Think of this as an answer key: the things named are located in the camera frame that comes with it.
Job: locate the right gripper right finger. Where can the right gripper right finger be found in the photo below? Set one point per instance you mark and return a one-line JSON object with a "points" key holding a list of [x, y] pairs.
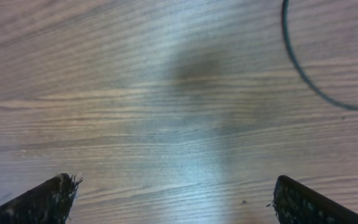
{"points": [[295, 203]]}

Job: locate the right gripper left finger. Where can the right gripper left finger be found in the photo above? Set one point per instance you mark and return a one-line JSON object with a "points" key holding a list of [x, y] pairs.
{"points": [[49, 202]]}

